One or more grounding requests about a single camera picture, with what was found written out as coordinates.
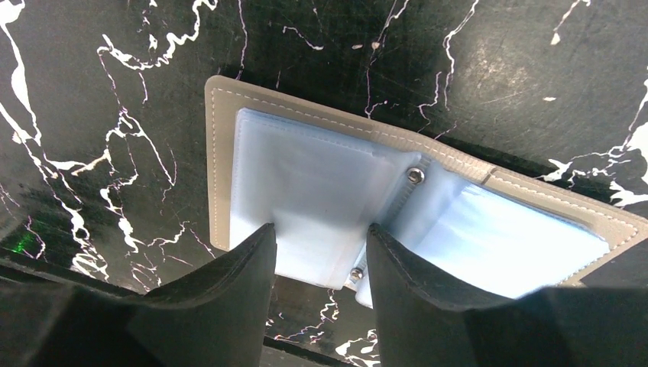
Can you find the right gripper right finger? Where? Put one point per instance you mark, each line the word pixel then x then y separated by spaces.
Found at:
pixel 427 317

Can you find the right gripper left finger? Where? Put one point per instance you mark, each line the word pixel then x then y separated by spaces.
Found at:
pixel 213 316

